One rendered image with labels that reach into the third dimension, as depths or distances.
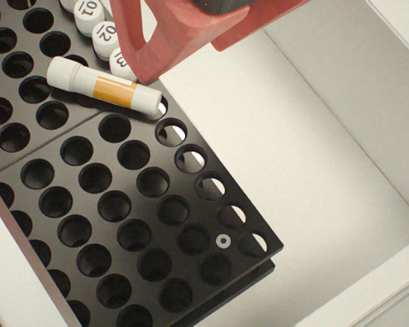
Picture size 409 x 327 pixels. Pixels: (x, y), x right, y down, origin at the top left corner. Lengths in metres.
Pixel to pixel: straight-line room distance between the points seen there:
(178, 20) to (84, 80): 0.13
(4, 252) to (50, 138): 0.12
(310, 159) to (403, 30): 0.10
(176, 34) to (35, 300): 0.08
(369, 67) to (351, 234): 0.08
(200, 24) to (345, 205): 0.20
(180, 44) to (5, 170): 0.13
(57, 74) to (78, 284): 0.08
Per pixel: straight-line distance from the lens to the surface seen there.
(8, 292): 0.21
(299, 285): 0.37
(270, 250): 0.30
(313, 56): 0.39
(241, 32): 0.27
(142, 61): 0.26
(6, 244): 0.21
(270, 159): 0.39
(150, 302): 0.30
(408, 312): 0.46
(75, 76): 0.32
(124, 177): 0.31
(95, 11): 0.34
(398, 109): 0.35
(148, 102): 0.32
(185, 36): 0.20
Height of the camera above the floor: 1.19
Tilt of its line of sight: 67 degrees down
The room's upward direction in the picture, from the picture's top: 4 degrees clockwise
